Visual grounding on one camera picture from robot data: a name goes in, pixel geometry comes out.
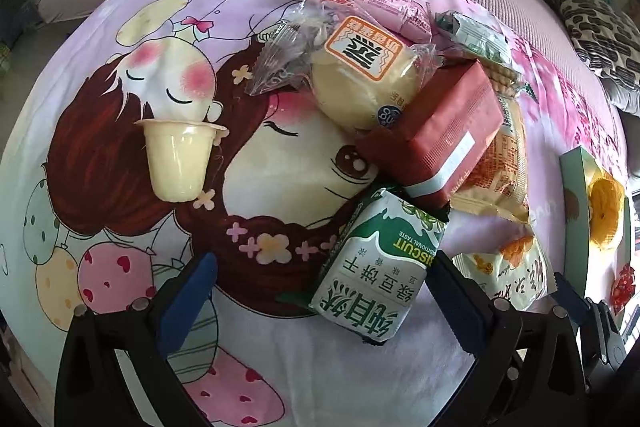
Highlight beige snack packet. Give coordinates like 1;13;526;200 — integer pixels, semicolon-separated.
450;94;532;225

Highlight grey pillow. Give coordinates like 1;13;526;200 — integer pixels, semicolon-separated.
600;72;640;118

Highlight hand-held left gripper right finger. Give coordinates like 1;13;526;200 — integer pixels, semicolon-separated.
425;259;596;427

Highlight green cardboard box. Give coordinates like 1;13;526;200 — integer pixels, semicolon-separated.
559;146;633;303

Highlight black and white patterned pillow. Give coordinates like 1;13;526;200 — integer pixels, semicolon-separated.
550;0;640;82

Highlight clear packet with yellow cake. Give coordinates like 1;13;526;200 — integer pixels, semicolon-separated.
245;14;443;132

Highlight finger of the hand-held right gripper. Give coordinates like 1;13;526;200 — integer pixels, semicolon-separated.
552;273;628;368

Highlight green and white biscuit packet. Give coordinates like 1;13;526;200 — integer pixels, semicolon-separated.
277;187;448;348

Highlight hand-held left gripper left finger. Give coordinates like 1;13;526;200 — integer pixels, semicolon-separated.
55;252;218;427

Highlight green and white snack packet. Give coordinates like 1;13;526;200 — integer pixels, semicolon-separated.
434;10;536;100

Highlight red flowered snack packet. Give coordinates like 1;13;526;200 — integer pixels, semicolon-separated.
607;263;637;313

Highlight yellow snack packet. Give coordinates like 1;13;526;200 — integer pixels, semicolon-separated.
586;172;626;250

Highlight white packet with orange print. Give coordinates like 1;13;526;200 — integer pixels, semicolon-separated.
452;234;556;313

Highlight printed blanket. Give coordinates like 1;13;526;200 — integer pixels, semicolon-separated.
0;0;631;427

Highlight red wafer packet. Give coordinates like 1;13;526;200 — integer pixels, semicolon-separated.
355;59;505;208

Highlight yellow pudding cup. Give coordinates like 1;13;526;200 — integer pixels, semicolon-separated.
135;118;228;202

